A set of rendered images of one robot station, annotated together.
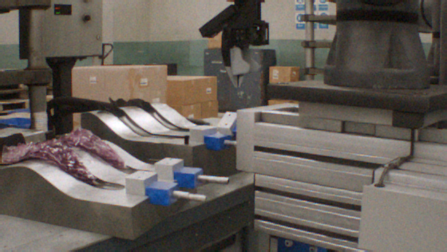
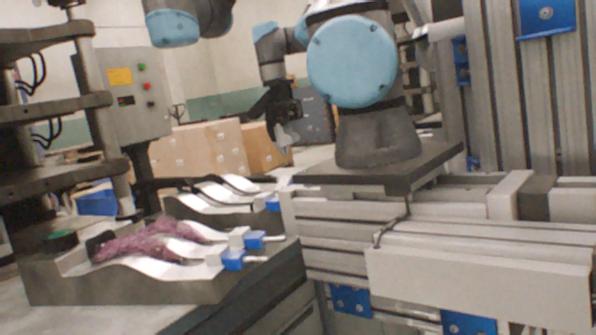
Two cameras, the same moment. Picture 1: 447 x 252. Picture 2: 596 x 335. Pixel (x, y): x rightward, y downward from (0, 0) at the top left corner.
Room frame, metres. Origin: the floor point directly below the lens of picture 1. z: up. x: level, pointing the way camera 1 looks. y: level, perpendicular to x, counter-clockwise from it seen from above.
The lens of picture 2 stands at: (-0.13, -0.08, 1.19)
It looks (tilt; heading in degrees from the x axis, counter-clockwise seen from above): 10 degrees down; 2
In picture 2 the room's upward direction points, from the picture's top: 11 degrees counter-clockwise
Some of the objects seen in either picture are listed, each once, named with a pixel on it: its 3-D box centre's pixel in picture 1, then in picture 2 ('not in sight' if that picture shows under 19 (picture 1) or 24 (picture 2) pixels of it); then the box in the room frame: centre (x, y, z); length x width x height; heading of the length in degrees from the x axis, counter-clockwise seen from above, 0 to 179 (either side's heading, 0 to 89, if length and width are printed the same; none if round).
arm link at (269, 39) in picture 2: not in sight; (269, 43); (1.12, -0.04, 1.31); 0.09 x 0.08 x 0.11; 95
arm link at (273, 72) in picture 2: not in sight; (274, 73); (1.12, -0.04, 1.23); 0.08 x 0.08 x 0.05
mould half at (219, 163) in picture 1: (149, 135); (224, 204); (1.22, 0.20, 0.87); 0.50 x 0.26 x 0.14; 54
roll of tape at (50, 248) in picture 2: not in sight; (60, 240); (0.90, 0.54, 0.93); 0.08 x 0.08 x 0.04
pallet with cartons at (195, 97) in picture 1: (162, 106); (242, 152); (6.30, 0.83, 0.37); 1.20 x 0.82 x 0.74; 61
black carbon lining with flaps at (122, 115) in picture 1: (150, 117); (223, 190); (1.21, 0.19, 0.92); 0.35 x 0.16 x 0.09; 54
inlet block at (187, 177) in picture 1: (193, 178); (259, 240); (0.85, 0.06, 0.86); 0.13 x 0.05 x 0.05; 71
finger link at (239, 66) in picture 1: (239, 67); (284, 141); (1.10, -0.03, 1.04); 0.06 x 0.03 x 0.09; 54
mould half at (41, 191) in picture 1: (55, 171); (146, 256); (0.88, 0.34, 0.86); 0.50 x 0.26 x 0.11; 71
